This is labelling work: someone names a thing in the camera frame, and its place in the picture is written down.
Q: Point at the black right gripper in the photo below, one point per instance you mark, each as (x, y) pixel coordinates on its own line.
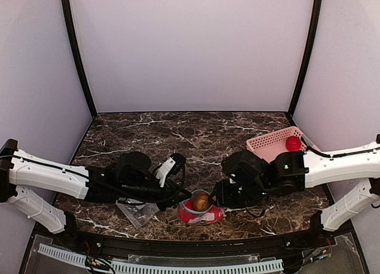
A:
(221, 194)

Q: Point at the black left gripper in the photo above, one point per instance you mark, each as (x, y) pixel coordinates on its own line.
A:
(171, 195)

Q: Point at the brown toy kiwi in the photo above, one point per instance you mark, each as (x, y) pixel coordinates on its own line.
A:
(200, 201)

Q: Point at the red toy fruit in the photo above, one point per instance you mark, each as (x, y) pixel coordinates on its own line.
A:
(215, 214)

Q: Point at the large clear zip bag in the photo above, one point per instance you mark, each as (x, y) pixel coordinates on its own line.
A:
(199, 219)

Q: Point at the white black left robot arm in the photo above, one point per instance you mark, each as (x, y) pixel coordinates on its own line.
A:
(128, 181)

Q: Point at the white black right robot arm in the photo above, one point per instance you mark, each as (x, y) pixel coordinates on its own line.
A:
(299, 170)

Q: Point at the small clear zip bag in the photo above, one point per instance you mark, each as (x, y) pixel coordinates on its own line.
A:
(138, 215)

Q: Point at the pink plastic basket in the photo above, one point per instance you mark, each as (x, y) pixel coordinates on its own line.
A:
(270, 145)

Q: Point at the red toy strawberry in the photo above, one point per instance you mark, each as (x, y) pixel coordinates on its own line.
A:
(293, 143)

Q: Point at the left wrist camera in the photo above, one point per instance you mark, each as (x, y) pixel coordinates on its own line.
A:
(171, 166)

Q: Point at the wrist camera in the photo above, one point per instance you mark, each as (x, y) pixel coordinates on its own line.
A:
(244, 167)
(171, 166)

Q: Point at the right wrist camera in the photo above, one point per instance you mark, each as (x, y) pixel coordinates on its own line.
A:
(244, 167)

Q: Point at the black front rail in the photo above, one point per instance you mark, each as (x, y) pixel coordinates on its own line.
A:
(288, 246)

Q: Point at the white slotted cable duct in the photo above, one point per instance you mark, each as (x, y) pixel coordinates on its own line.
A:
(151, 264)

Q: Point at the right black frame post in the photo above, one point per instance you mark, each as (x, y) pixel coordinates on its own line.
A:
(309, 45)

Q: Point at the black frame post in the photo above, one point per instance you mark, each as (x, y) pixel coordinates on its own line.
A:
(75, 50)
(309, 45)

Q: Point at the left black frame post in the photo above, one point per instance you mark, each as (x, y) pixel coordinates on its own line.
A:
(75, 50)

